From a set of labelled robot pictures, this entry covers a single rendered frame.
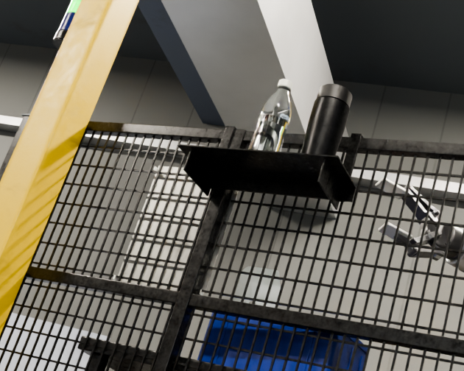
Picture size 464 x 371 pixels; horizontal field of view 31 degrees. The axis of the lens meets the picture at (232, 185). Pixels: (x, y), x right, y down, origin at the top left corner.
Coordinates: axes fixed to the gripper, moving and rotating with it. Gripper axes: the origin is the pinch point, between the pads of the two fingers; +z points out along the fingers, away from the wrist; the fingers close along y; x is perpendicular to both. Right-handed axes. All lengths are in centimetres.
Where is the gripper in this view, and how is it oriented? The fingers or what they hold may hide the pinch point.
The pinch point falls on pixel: (384, 205)
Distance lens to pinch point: 186.8
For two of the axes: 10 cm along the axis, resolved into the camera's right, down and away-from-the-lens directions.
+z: -8.3, -4.4, -3.4
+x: 5.5, -5.7, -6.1
